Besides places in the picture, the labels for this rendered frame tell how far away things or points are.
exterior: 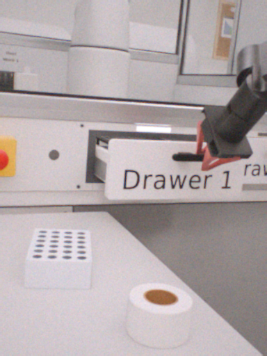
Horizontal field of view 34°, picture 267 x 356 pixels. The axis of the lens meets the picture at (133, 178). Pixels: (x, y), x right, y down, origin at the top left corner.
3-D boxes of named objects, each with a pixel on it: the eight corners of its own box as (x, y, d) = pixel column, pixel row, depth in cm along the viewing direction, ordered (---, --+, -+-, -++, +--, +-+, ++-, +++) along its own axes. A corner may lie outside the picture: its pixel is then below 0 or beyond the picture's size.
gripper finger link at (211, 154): (211, 149, 85) (237, 118, 77) (223, 180, 81) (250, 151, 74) (181, 148, 82) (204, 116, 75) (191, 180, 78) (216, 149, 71)
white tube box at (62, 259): (90, 289, 57) (92, 261, 56) (23, 288, 55) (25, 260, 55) (87, 252, 69) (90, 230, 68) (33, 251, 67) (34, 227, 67)
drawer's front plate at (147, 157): (240, 197, 89) (248, 144, 87) (107, 200, 78) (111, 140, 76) (236, 195, 91) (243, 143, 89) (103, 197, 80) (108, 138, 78)
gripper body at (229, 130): (229, 115, 79) (252, 85, 73) (248, 160, 74) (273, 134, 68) (198, 112, 77) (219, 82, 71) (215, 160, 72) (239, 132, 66)
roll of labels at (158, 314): (188, 353, 45) (193, 318, 44) (121, 343, 45) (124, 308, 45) (188, 318, 51) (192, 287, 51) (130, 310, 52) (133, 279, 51)
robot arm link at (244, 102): (250, 87, 63) (285, 101, 64) (249, 58, 67) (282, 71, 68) (226, 118, 68) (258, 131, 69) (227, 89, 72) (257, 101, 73)
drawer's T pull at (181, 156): (209, 162, 80) (211, 154, 80) (174, 161, 78) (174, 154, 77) (199, 158, 84) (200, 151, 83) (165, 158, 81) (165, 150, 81)
